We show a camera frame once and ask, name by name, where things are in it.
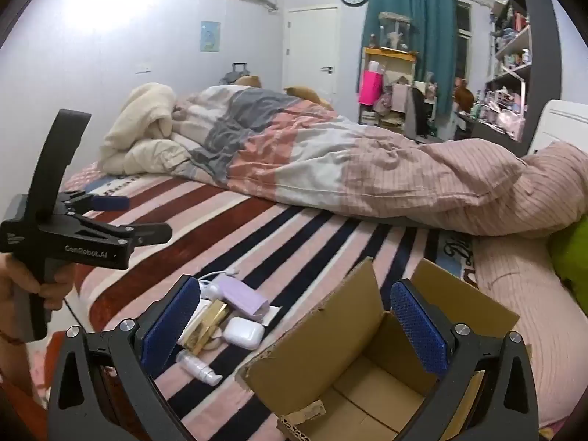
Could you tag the white pump bottle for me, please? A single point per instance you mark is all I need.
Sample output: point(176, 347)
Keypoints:
point(197, 366)

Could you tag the cream fleece blanket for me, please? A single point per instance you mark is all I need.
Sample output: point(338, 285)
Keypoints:
point(142, 119)

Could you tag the brown plush toy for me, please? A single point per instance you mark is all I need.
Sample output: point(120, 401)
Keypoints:
point(464, 96)
point(305, 94)
point(250, 81)

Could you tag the gold box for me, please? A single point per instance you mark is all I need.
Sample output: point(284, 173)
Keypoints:
point(209, 326)

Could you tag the striped bed blanket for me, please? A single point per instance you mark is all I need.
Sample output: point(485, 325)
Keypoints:
point(257, 234)

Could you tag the white door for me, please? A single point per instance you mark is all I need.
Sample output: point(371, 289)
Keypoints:
point(312, 50)

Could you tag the window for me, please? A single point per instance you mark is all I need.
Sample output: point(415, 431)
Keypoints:
point(463, 32)

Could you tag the bright pink bag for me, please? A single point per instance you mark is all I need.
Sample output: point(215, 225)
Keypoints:
point(371, 88)

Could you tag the teal curtain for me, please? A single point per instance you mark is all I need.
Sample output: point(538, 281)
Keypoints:
point(427, 32)

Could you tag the pink grey patchwork quilt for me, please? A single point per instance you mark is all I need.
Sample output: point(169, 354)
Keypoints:
point(349, 161)

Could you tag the tall dark bookshelf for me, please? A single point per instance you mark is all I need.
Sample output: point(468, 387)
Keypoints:
point(540, 55)

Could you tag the glass tank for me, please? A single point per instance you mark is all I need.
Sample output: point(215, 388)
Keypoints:
point(395, 30)

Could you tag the round beige compact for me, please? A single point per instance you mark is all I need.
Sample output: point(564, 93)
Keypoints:
point(215, 346)

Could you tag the yellow wooden shelf unit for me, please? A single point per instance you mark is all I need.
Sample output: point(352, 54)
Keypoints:
point(390, 55)

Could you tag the pink striped pillow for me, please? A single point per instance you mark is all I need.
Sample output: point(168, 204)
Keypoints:
point(519, 280)

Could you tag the light purple box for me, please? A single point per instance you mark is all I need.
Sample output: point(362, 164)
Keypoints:
point(243, 296)

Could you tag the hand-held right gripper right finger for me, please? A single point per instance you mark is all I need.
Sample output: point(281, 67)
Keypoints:
point(418, 330)

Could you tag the light blue wall poster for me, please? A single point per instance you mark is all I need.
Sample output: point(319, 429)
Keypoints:
point(210, 36)

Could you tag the person's left hand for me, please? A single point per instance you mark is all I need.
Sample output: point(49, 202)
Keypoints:
point(57, 289)

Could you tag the white paper card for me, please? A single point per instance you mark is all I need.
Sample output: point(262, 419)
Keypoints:
point(272, 316)

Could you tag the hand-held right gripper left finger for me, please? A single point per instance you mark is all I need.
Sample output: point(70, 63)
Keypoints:
point(170, 326)

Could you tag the white headboard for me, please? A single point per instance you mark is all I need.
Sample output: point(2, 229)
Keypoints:
point(560, 121)

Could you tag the brown cardboard box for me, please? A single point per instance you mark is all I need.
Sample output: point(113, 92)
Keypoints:
point(353, 294)

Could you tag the white slim box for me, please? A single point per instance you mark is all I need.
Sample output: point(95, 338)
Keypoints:
point(195, 319)

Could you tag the white rounded device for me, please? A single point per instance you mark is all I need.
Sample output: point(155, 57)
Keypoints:
point(211, 291)

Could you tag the green pillow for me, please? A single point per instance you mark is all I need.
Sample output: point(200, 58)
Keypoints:
point(572, 257)

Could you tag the person's left forearm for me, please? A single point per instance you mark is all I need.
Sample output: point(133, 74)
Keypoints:
point(14, 367)

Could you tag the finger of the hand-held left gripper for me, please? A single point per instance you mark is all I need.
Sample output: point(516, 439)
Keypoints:
point(110, 203)
point(147, 233)

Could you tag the white earbuds case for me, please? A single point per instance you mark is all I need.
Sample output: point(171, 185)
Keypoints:
point(243, 330)

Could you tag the grey suitcase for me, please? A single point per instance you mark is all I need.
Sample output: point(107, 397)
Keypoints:
point(234, 76)

